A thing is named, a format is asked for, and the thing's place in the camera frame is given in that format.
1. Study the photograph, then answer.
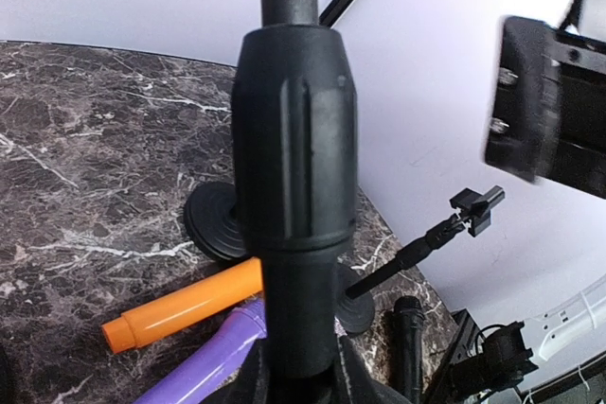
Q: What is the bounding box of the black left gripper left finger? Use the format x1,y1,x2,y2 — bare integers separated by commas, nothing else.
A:
223,340,270,404

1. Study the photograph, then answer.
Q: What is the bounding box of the purple toy microphone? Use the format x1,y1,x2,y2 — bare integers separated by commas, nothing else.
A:
136,299,266,404

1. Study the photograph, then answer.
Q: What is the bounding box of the small black stand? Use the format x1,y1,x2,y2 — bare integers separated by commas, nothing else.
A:
336,185,506,336
183,182,247,264

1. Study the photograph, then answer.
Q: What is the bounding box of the orange toy microphone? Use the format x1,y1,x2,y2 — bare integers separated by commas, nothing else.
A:
101,258,262,354

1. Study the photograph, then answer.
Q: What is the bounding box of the small black stand rear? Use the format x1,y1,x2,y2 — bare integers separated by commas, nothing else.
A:
183,182,247,264

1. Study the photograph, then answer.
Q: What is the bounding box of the small black stand right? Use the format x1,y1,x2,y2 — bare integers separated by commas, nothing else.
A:
336,185,506,336

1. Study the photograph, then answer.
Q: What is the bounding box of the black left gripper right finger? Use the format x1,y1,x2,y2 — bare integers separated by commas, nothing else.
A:
330,336,410,404

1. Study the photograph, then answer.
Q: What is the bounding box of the tall stand large clip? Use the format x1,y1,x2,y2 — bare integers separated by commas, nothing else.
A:
230,0,357,404

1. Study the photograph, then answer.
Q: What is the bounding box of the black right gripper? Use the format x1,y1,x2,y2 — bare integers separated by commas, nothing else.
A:
484,16,605,196

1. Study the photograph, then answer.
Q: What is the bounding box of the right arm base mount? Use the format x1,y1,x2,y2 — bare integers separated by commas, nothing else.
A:
448,322,539,402

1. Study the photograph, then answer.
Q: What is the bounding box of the black microphone orange cap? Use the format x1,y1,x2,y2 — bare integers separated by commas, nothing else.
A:
392,296,425,403

